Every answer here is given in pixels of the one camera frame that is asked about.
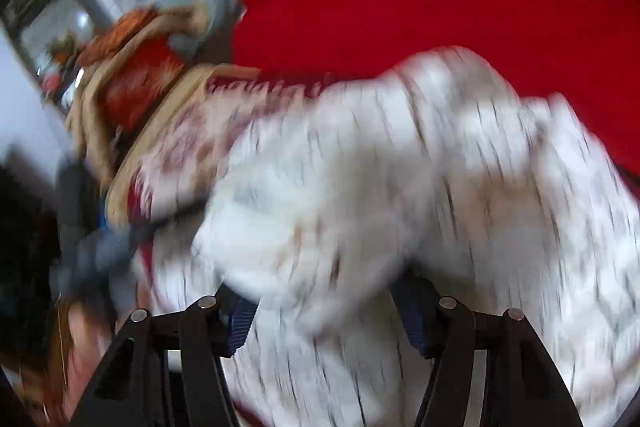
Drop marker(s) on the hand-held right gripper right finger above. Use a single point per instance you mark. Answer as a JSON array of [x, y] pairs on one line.
[[412, 322]]

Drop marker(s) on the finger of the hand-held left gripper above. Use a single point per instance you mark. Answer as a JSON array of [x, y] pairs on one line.
[[170, 219]]

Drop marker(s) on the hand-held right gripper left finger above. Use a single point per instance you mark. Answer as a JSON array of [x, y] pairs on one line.
[[240, 327]]

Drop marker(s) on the white marbled puffer jacket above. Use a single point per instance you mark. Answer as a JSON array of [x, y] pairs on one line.
[[350, 187]]

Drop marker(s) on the person's left forearm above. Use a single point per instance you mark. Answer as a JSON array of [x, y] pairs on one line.
[[85, 357]]

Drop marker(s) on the floral bed sheet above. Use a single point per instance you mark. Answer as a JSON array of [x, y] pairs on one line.
[[200, 132]]

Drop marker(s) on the wicker chair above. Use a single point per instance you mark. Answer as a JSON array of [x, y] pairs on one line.
[[150, 127]]

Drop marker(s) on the red cushion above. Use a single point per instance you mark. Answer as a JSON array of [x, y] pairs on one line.
[[140, 82]]

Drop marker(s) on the orange patterned cushion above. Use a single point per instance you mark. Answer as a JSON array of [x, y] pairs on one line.
[[120, 32]]

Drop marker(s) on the flowering potted plant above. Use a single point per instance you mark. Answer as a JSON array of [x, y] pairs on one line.
[[62, 57]]

